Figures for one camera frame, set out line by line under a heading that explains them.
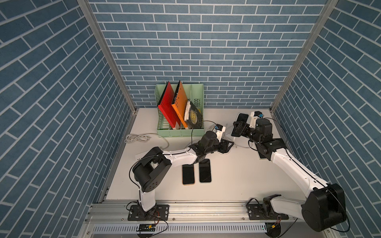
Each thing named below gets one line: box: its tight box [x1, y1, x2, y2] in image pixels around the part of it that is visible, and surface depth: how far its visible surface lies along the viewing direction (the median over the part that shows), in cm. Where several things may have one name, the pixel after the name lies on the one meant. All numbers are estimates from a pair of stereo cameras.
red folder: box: [157, 81, 182, 129], surface depth 88 cm
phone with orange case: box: [182, 163, 195, 185], surface depth 86 cm
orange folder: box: [171, 80, 189, 130], surface depth 92 cm
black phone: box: [198, 158, 212, 183], surface depth 88 cm
